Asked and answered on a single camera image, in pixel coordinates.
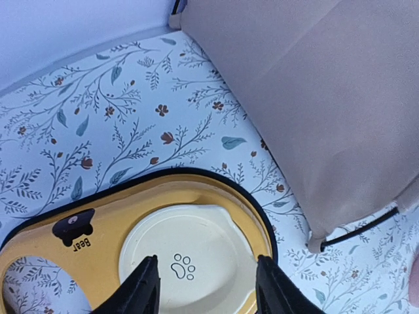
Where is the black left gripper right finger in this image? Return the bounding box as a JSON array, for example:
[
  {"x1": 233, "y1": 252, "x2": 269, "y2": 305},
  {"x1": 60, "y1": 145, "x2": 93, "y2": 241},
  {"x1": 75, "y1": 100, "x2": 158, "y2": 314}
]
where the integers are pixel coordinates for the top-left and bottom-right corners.
[{"x1": 255, "y1": 255, "x2": 324, "y2": 314}]

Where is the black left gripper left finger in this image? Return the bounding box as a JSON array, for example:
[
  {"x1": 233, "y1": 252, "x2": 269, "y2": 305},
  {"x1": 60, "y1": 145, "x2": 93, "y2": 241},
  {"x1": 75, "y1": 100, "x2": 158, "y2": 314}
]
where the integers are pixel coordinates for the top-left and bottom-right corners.
[{"x1": 92, "y1": 255, "x2": 160, "y2": 314}]

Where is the cream pet bowl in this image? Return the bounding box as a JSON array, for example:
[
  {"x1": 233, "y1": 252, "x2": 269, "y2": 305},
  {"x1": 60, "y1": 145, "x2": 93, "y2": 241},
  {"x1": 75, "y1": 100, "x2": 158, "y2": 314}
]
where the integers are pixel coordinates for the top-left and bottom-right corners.
[{"x1": 118, "y1": 205, "x2": 257, "y2": 313}]

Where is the yellow double bowl holder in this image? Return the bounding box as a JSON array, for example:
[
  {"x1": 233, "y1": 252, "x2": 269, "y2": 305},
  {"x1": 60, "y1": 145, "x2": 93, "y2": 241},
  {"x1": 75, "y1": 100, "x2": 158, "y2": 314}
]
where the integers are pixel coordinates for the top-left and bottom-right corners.
[{"x1": 1, "y1": 168, "x2": 278, "y2": 313}]

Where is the beige pet tent fabric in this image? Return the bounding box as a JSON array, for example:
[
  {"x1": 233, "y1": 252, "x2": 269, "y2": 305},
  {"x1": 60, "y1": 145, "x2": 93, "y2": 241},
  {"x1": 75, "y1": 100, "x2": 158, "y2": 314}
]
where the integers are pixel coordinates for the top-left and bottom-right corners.
[{"x1": 169, "y1": 1, "x2": 418, "y2": 253}]

